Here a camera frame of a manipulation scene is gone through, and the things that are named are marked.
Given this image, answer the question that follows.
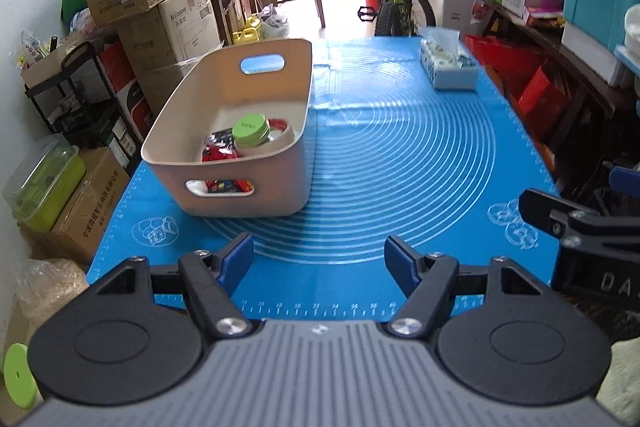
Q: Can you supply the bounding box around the bag of wood pellets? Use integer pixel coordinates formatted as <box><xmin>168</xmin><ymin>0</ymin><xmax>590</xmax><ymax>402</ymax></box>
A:
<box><xmin>16</xmin><ymin>258</ymin><xmax>88</xmax><ymax>329</ymax></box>

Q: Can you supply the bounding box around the black metal shelf rack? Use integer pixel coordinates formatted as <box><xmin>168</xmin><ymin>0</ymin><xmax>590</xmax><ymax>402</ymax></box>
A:
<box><xmin>24</xmin><ymin>41</ymin><xmax>141</xmax><ymax>174</ymax></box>

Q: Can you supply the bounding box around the cardboard box under green container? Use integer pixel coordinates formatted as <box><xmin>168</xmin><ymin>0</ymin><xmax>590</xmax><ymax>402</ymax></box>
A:
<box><xmin>20</xmin><ymin>147</ymin><xmax>129</xmax><ymax>265</ymax></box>

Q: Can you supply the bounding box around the lower cardboard box stack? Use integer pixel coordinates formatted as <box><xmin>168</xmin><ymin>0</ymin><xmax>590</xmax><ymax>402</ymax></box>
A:
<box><xmin>116</xmin><ymin>0</ymin><xmax>221</xmax><ymax>115</ymax></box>

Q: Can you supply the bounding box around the dark wooden side shelf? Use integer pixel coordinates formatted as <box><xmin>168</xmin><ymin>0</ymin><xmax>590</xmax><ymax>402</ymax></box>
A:
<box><xmin>482</xmin><ymin>0</ymin><xmax>637</xmax><ymax>118</ymax></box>

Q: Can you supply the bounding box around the green lidded plastic container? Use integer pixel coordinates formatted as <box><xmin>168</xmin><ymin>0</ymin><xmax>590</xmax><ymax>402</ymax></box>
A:
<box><xmin>2</xmin><ymin>134</ymin><xmax>86</xmax><ymax>233</ymax></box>

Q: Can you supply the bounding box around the beige plastic storage bin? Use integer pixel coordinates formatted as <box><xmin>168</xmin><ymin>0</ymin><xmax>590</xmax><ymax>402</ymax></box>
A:
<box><xmin>142</xmin><ymin>39</ymin><xmax>318</xmax><ymax>218</ymax></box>

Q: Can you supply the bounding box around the red silver hero figure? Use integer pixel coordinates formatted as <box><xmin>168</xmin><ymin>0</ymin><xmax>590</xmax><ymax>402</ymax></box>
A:
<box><xmin>200</xmin><ymin>128</ymin><xmax>254</xmax><ymax>195</ymax></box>

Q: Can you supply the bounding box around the tissue box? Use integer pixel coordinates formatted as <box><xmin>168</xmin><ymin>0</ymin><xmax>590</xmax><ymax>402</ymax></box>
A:
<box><xmin>419</xmin><ymin>27</ymin><xmax>478</xmax><ymax>91</ymax></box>

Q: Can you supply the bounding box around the blue silicone baking mat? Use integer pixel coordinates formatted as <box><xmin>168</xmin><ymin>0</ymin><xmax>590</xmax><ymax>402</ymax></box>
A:
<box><xmin>87</xmin><ymin>38</ymin><xmax>558</xmax><ymax>320</ymax></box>

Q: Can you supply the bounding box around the yellow plastic jerrycan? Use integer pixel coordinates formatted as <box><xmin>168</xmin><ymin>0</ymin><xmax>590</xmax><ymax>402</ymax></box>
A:
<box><xmin>232</xmin><ymin>15</ymin><xmax>262</xmax><ymax>44</ymax></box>

